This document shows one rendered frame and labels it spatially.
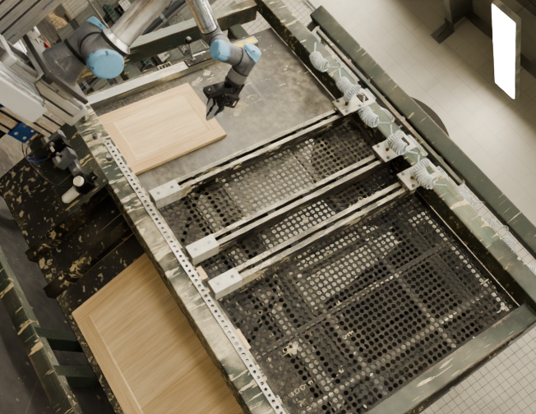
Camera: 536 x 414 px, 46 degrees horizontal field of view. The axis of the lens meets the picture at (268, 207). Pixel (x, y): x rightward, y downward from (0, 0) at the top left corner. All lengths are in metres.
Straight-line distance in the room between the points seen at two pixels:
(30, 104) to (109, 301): 1.08
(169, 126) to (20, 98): 0.99
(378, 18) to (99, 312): 6.64
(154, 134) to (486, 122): 5.50
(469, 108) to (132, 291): 5.82
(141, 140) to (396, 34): 6.05
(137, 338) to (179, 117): 1.04
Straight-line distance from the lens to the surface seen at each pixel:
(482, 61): 8.29
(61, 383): 2.80
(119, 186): 2.79
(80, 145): 2.95
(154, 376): 2.81
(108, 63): 2.24
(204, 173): 2.82
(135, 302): 2.89
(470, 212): 2.93
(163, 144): 2.96
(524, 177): 7.67
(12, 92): 2.19
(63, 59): 2.38
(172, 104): 3.12
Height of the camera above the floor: 1.52
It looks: 5 degrees down
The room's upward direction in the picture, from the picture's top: 51 degrees clockwise
